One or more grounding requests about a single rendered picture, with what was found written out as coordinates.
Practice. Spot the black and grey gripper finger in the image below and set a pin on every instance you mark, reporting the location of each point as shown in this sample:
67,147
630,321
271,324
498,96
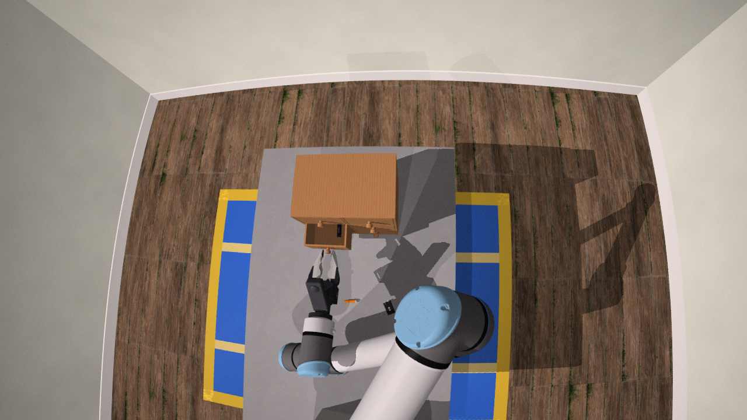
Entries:
316,271
333,272

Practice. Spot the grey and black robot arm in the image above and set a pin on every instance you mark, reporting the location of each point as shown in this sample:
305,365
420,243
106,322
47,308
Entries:
435,324

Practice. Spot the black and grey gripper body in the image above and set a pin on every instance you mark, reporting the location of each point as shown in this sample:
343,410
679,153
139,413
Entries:
332,296

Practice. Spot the brown wooden chest of drawers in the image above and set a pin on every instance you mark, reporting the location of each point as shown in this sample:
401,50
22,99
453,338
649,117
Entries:
350,185

